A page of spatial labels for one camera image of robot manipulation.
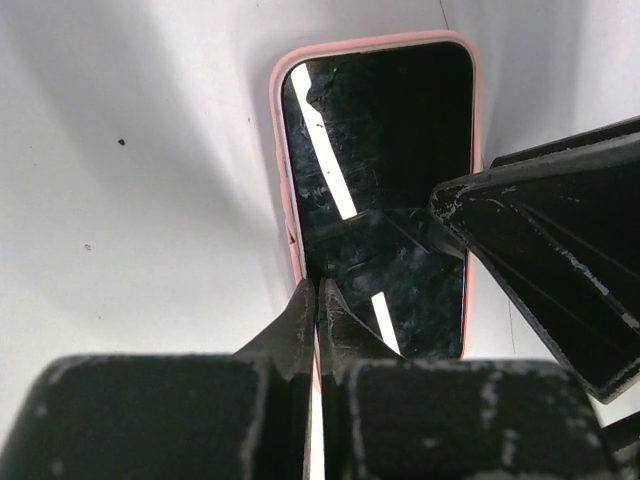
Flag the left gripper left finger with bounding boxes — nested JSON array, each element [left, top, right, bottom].
[[1, 280, 316, 479]]

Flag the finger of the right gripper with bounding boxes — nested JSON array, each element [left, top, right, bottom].
[[429, 118, 639, 403]]

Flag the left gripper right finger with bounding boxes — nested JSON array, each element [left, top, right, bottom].
[[318, 280, 620, 479]]

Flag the pink phone case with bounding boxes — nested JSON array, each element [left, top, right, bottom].
[[268, 29, 485, 396]]

